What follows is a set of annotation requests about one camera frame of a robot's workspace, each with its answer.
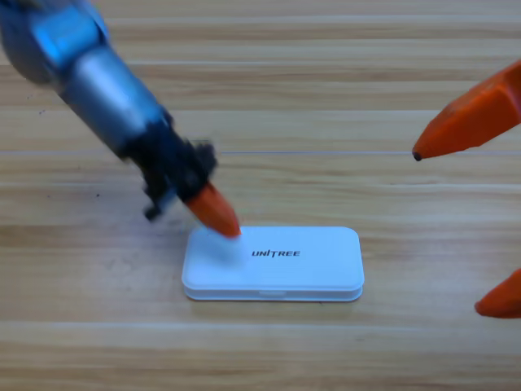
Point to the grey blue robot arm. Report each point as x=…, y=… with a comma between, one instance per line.
x=102, y=85

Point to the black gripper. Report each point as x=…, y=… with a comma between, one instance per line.
x=175, y=163

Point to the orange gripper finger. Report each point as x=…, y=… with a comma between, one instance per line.
x=472, y=118
x=504, y=301

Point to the white Unitree pencil case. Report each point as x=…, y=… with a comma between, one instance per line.
x=305, y=269

